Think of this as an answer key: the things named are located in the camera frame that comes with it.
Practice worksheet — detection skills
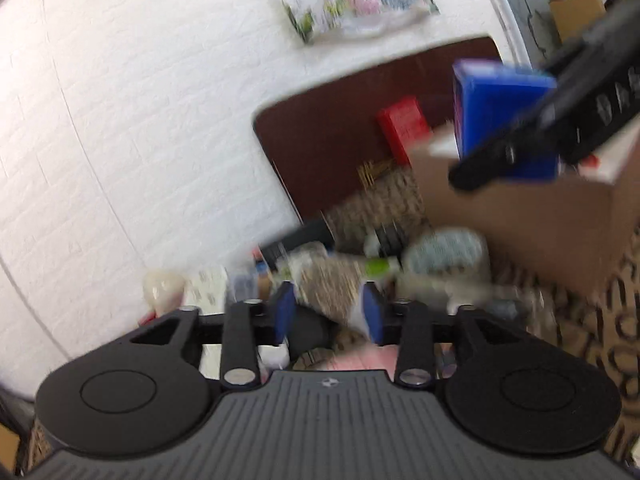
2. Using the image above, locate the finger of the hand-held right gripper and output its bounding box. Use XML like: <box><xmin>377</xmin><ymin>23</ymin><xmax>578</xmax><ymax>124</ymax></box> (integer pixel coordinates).
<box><xmin>448</xmin><ymin>91</ymin><xmax>565</xmax><ymax>193</ymax></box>

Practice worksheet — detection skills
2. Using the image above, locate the black round object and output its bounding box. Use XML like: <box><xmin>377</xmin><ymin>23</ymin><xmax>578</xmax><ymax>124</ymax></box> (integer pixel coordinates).
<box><xmin>291</xmin><ymin>307</ymin><xmax>335</xmax><ymax>357</ymax></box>

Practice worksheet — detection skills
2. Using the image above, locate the black clip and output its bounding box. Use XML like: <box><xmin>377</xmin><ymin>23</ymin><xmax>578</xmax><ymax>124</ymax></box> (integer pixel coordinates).
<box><xmin>374</xmin><ymin>229</ymin><xmax>407</xmax><ymax>257</ymax></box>

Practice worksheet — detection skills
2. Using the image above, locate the letter print blanket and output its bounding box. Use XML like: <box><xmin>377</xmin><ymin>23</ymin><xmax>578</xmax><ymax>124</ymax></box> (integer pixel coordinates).
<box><xmin>27</xmin><ymin>166</ymin><xmax>640</xmax><ymax>480</ymax></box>

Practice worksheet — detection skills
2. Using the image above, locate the bright red box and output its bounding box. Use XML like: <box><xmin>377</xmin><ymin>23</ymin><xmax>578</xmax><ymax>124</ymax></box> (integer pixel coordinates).
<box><xmin>376</xmin><ymin>95</ymin><xmax>434</xmax><ymax>167</ymax></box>

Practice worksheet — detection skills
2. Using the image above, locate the white patterned insole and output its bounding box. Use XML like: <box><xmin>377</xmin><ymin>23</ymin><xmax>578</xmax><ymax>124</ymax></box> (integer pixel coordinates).
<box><xmin>186</xmin><ymin>265</ymin><xmax>229</xmax><ymax>312</ymax></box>

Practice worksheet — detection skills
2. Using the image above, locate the pink and white plastic bag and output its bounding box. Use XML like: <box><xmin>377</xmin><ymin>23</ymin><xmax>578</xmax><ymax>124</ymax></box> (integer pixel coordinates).
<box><xmin>294</xmin><ymin>346</ymin><xmax>402</xmax><ymax>375</ymax></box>

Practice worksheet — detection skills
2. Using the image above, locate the blue box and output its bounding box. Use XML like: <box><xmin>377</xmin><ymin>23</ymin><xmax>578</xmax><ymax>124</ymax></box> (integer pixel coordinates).
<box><xmin>452</xmin><ymin>58</ymin><xmax>561</xmax><ymax>182</ymax></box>

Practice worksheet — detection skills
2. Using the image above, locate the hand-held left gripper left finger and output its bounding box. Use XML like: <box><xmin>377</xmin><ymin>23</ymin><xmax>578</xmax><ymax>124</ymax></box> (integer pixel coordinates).
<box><xmin>117</xmin><ymin>282</ymin><xmax>297</xmax><ymax>390</ymax></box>

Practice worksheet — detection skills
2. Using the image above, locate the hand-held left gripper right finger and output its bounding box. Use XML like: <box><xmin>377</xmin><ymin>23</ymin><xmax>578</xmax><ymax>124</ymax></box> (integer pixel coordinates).
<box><xmin>362</xmin><ymin>282</ymin><xmax>534</xmax><ymax>389</ymax></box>

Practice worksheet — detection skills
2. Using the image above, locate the plain brown carton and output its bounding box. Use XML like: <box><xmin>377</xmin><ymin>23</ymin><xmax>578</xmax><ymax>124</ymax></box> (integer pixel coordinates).
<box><xmin>548</xmin><ymin>0</ymin><xmax>609</xmax><ymax>44</ymax></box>

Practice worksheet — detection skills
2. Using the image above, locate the pinkish brown cardboard box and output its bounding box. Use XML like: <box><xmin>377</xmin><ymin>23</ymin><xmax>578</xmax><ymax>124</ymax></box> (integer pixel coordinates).
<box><xmin>409</xmin><ymin>124</ymin><xmax>640</xmax><ymax>302</ymax></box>

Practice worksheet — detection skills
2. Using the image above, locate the dark brown wooden board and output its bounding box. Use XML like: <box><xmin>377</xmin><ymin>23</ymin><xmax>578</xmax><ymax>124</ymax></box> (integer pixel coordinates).
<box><xmin>252</xmin><ymin>34</ymin><xmax>507</xmax><ymax>227</ymax></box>

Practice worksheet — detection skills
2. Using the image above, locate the white and green packet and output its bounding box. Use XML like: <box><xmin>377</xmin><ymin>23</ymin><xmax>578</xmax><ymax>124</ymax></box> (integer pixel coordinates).
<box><xmin>364</xmin><ymin>255</ymin><xmax>404</xmax><ymax>279</ymax></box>

